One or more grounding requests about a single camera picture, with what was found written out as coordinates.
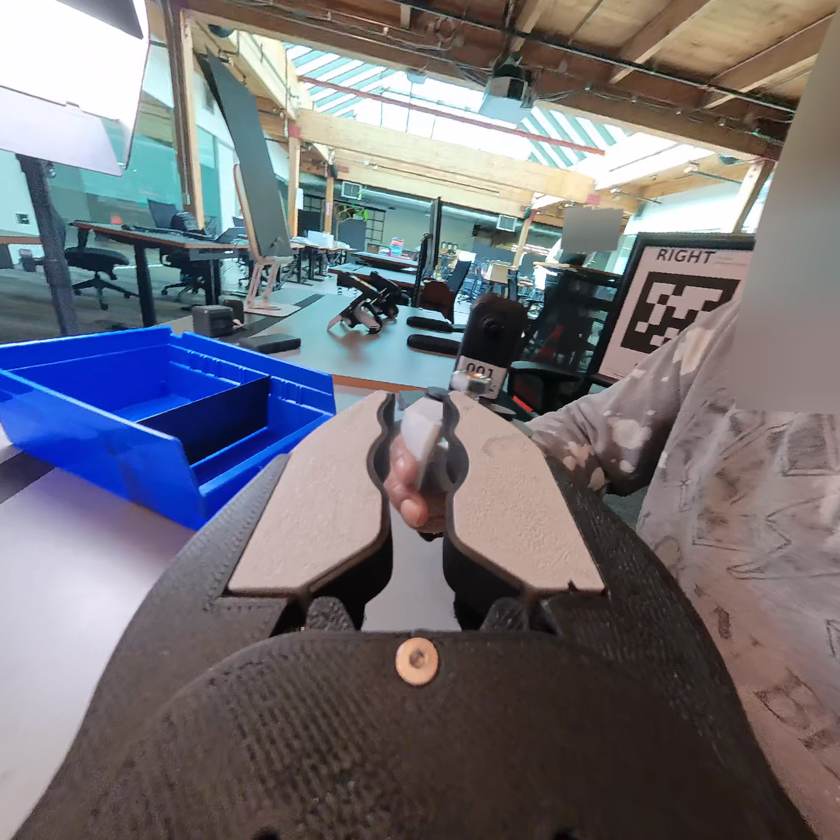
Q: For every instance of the blue plastic bin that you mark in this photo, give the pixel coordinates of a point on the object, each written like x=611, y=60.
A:
x=79, y=420

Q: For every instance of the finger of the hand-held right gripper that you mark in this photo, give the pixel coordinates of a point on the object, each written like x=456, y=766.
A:
x=426, y=439

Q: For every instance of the white light panel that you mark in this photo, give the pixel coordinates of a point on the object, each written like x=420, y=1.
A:
x=59, y=124

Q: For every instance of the silver bolt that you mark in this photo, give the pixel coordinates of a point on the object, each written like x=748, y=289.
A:
x=469, y=382

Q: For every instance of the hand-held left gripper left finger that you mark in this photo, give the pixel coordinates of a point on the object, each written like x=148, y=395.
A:
x=315, y=518

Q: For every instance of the black panel on wooden stand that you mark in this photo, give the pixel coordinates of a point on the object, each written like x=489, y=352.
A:
x=249, y=164

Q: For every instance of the black mesh office chair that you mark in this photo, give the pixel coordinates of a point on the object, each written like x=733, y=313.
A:
x=564, y=328

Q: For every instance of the person's right hand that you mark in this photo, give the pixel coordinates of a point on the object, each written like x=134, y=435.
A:
x=403, y=485

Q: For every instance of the stack of colourful boxes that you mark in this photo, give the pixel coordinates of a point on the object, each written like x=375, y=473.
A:
x=399, y=247

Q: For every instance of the black standing panel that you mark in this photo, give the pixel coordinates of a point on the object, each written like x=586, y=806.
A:
x=433, y=236

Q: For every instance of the white boxes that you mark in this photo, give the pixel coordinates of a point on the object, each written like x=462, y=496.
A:
x=317, y=237

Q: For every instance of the white wall vent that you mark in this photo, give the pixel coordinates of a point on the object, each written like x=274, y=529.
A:
x=351, y=190
x=506, y=223

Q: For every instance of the dark red chair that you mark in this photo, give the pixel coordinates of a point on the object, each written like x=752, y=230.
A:
x=438, y=298

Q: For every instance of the black framed marker board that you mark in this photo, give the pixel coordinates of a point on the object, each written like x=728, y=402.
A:
x=656, y=308

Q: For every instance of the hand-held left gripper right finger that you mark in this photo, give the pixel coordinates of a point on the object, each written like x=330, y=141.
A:
x=518, y=518

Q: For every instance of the black divider in blue bin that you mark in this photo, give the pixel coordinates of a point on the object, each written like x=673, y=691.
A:
x=223, y=420

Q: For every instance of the black oblong pad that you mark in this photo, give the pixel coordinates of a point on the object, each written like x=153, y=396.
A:
x=433, y=344
x=430, y=323

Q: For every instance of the black power bank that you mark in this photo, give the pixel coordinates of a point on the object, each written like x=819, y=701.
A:
x=269, y=342

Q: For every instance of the dark far office desk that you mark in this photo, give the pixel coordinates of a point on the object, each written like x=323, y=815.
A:
x=374, y=266

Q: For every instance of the row of office chairs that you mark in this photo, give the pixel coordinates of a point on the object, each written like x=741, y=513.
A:
x=499, y=282

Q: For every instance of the wooden-top office desk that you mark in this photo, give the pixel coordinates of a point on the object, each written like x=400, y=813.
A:
x=164, y=239

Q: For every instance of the person's right forearm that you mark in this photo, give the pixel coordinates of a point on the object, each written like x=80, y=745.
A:
x=623, y=420

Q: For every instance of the green plant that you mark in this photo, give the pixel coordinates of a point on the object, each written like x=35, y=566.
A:
x=351, y=210

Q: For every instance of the dark light stand pole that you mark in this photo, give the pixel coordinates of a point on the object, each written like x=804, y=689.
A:
x=46, y=249

